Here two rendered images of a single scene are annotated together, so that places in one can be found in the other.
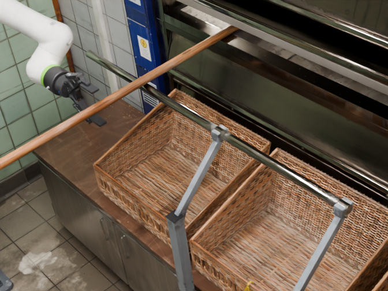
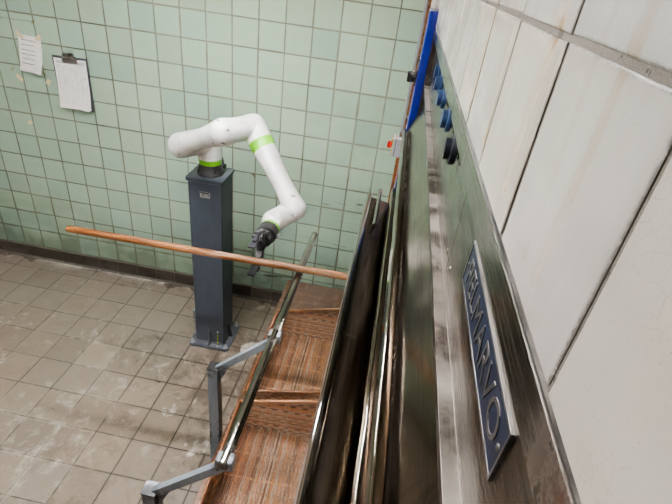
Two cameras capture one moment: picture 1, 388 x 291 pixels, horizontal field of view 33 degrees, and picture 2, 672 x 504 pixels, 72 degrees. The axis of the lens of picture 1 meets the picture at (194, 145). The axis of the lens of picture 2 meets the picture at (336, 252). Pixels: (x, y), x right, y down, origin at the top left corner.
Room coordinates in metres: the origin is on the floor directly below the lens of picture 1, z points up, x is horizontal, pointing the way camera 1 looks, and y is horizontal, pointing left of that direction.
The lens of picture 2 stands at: (0.83, -1.01, 2.27)
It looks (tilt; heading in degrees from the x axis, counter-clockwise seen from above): 32 degrees down; 42
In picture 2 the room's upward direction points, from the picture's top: 8 degrees clockwise
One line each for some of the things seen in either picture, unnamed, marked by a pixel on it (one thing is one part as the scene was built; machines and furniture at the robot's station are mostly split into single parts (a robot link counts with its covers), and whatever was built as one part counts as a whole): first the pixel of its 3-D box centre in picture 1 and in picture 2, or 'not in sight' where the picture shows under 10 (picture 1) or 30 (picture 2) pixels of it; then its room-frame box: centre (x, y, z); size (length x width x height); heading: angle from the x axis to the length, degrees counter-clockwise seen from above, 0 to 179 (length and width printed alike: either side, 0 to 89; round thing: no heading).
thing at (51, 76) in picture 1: (60, 80); (267, 233); (1.96, 0.44, 1.19); 0.12 x 0.06 x 0.09; 128
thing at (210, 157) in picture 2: not in sight; (207, 145); (2.07, 1.12, 1.36); 0.16 x 0.13 x 0.19; 2
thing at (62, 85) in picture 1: (70, 89); (262, 241); (1.90, 0.40, 1.19); 0.09 x 0.07 x 0.08; 38
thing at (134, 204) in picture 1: (181, 167); (312, 357); (1.95, 0.06, 0.72); 0.56 x 0.49 x 0.28; 38
